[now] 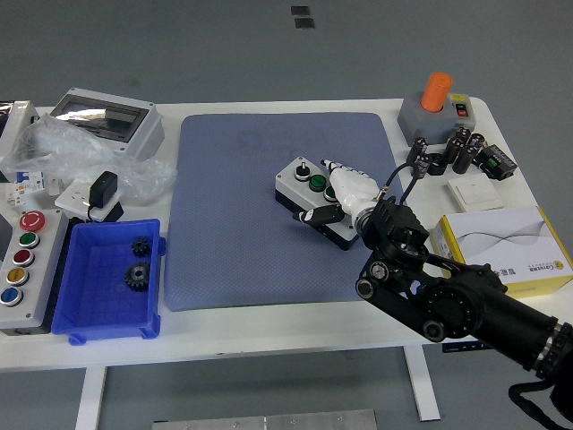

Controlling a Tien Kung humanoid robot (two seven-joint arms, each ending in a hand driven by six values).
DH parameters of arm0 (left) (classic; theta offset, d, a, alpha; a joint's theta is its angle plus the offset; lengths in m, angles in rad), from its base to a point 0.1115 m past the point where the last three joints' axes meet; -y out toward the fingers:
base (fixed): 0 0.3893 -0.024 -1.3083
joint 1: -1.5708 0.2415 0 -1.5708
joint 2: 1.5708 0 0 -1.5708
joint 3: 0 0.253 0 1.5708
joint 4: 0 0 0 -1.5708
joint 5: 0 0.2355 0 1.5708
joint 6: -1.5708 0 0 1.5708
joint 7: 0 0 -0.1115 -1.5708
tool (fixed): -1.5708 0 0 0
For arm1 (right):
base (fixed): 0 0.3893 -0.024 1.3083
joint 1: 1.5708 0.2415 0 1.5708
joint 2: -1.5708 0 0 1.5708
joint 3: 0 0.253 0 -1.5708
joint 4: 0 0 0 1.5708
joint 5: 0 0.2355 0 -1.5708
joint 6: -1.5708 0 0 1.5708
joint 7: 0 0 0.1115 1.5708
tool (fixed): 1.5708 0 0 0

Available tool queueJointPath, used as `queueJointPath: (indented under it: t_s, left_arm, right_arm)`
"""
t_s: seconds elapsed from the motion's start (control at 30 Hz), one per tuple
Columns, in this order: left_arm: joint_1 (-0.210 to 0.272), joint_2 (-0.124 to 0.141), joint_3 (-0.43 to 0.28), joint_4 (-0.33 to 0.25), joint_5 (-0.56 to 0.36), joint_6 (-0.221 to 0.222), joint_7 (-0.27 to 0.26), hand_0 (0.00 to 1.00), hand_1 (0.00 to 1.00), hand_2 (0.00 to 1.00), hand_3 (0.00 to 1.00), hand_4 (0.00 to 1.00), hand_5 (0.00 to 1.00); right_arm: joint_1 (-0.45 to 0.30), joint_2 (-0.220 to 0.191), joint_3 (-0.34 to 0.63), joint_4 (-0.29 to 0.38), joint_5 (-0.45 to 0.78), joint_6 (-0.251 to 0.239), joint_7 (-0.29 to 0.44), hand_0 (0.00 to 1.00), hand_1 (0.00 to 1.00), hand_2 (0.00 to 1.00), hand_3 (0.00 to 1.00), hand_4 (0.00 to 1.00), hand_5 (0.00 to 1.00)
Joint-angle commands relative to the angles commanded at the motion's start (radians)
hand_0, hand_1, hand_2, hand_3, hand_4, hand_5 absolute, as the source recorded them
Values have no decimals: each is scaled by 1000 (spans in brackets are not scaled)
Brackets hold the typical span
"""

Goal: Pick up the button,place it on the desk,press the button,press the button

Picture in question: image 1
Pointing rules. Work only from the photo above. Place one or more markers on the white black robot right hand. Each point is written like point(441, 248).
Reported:
point(351, 188)

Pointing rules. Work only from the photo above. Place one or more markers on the grey four-button control box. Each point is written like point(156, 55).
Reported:
point(297, 190)

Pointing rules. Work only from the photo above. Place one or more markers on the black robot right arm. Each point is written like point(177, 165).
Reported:
point(470, 309)

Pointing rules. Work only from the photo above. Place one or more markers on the grey five-button control box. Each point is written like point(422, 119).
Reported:
point(40, 277)

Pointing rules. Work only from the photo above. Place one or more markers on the grey-blue table mat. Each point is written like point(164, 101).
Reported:
point(233, 233)

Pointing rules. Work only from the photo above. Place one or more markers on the orange cylinder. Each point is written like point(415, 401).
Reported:
point(436, 92)

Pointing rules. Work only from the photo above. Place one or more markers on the black green relay module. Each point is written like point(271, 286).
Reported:
point(497, 162)

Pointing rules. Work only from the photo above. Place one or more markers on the white yellow cardboard box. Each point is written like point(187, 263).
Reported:
point(506, 242)

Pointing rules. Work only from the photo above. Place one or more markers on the black floor plate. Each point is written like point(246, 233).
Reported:
point(304, 23)
point(300, 10)

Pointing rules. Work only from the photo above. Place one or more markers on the black table control panel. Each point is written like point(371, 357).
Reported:
point(461, 347)

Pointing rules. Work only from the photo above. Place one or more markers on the white table leg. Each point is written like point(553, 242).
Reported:
point(91, 398)
point(423, 385)

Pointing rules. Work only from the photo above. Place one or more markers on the grey clear-lid distribution box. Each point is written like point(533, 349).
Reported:
point(139, 134)

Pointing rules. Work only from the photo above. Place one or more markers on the small black gear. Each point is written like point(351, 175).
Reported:
point(140, 247)

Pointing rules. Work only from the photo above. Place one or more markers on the large black gear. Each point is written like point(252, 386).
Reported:
point(137, 277)

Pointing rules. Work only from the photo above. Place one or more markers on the black power adapter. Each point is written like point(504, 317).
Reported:
point(103, 190)

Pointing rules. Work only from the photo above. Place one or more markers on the silver metal plate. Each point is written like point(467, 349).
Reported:
point(264, 421)

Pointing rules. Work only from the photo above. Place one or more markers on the blue plastic bin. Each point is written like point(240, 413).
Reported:
point(103, 309)

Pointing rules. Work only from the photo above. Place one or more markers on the clear plastic bag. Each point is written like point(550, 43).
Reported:
point(71, 148)

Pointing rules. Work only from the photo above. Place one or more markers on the white blue circuit breaker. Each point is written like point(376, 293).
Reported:
point(29, 180)

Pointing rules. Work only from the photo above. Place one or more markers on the small white electrical component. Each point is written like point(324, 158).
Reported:
point(14, 196)

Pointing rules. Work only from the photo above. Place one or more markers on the grey switch base box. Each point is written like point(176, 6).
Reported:
point(425, 123)

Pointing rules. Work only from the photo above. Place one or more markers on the white wall switch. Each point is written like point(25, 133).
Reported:
point(476, 191)

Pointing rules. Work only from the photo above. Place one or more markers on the white wall socket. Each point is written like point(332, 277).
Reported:
point(71, 197)

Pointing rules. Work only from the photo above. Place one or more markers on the grey open enclosure box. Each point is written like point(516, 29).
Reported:
point(20, 121)

